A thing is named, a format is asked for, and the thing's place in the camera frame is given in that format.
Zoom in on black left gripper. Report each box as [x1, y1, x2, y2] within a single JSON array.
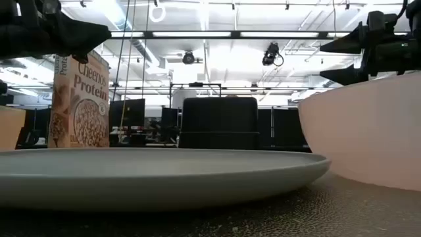
[[0, 0, 112, 65]]

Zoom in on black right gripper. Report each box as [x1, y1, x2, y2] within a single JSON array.
[[319, 10, 421, 87]]

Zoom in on orange cereal bag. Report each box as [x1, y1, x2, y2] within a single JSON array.
[[47, 49, 111, 149]]

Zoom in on pale pink bowl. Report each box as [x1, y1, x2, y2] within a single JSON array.
[[297, 71, 421, 193]]

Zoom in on wide black monitor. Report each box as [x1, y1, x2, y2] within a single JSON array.
[[109, 98, 146, 130]]

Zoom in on black partition panels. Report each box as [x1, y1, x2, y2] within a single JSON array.
[[258, 108, 309, 148]]

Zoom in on orange cutting board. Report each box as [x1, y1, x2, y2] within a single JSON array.
[[0, 105, 27, 152]]

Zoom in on small black monitor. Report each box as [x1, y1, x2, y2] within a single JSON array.
[[161, 107, 180, 130]]

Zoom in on black two-slot toaster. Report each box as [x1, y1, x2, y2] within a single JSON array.
[[178, 96, 261, 150]]

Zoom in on thin black cable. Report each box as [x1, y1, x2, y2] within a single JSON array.
[[111, 0, 132, 103]]

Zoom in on thin yellow hanging cable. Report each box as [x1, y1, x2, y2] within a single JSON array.
[[118, 0, 137, 133]]

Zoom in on white ring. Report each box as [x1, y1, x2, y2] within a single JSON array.
[[148, 2, 166, 24]]

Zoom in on black tilted overhead camera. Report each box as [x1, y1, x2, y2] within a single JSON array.
[[261, 41, 285, 68]]

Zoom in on round black overhead camera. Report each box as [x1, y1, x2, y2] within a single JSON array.
[[182, 50, 196, 66]]

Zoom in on black aluminium rig frame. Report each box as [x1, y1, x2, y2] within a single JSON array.
[[108, 30, 412, 41]]

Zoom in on black background rig frame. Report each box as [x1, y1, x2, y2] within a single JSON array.
[[168, 82, 222, 109]]

